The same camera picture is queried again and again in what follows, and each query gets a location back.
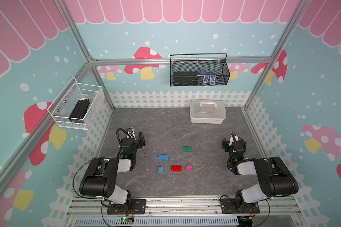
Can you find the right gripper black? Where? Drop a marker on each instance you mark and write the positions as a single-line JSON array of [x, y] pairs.
[[227, 144]]

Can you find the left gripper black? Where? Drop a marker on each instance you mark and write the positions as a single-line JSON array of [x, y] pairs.
[[139, 144]]

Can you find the large blue lego brick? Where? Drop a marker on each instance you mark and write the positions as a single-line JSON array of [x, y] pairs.
[[163, 157]]

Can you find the red lego brick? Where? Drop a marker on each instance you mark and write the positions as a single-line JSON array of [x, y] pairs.
[[175, 168]]

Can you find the green lego brick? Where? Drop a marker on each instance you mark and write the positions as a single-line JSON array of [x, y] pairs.
[[187, 149]]

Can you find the pink lego brick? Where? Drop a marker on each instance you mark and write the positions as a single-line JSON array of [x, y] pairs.
[[189, 167]]

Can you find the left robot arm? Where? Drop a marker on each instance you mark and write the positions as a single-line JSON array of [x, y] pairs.
[[100, 178]]

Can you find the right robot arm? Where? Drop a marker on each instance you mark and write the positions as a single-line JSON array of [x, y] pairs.
[[274, 178]]

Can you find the white plastic storage box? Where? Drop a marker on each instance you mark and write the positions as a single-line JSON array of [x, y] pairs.
[[207, 111]]

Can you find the black device in white basket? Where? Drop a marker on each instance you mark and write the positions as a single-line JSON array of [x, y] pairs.
[[79, 111]]

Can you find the green lit circuit board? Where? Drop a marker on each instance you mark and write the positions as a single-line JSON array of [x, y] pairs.
[[127, 221]]

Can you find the blue white item in basket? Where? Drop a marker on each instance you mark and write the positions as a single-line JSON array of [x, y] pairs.
[[207, 77]]

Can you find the black box in black basket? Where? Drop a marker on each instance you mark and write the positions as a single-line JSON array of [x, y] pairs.
[[179, 79]]

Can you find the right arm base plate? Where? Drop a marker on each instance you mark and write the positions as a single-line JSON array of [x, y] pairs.
[[233, 206]]

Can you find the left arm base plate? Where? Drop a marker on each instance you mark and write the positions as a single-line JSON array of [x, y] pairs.
[[136, 206]]

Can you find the white wire mesh basket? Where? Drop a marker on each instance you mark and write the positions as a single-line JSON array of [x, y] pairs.
[[64, 104]]

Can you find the aluminium front rail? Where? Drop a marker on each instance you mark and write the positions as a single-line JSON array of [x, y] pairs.
[[188, 206]]

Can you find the black wire mesh basket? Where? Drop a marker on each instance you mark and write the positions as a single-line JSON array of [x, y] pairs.
[[215, 63]]

